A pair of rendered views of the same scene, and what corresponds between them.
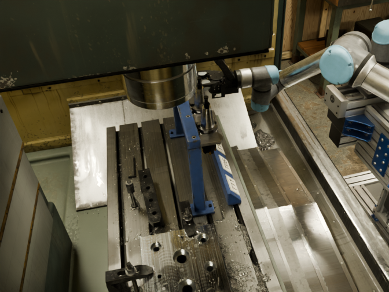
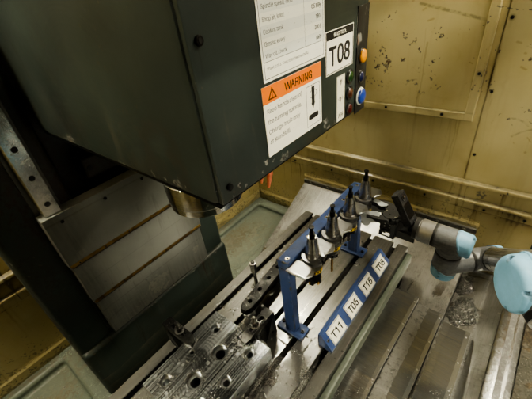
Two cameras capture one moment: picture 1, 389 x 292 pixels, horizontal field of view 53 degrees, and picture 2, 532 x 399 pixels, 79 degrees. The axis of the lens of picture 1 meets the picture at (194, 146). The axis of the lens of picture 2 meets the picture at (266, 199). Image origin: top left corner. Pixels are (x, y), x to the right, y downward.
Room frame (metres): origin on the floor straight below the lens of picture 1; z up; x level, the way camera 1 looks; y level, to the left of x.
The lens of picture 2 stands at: (0.45, -0.48, 1.88)
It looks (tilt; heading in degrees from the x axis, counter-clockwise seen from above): 34 degrees down; 50
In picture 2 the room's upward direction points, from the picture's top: 8 degrees counter-clockwise
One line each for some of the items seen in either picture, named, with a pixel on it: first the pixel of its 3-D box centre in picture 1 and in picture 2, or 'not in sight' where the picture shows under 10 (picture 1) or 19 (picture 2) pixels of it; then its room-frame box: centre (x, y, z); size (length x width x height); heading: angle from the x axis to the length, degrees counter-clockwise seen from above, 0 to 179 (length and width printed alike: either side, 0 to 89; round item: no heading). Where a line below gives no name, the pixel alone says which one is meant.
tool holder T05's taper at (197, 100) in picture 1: (199, 96); (332, 224); (1.07, -0.03, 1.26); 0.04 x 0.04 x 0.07
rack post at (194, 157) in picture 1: (197, 180); (290, 299); (0.90, 0.00, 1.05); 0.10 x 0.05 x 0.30; 97
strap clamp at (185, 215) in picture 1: (187, 222); (258, 330); (0.78, 0.04, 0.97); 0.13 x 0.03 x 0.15; 7
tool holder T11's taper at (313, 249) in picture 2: (206, 115); (312, 245); (0.96, -0.05, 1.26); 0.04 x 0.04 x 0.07
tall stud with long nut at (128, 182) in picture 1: (131, 193); (254, 273); (0.94, 0.23, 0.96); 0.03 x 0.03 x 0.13
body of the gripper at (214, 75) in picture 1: (223, 82); (400, 224); (1.30, -0.13, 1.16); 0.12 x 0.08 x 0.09; 97
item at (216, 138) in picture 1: (211, 138); (302, 270); (0.90, -0.05, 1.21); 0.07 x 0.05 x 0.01; 97
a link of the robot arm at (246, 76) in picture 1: (243, 77); (426, 230); (1.31, -0.21, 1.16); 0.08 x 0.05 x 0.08; 7
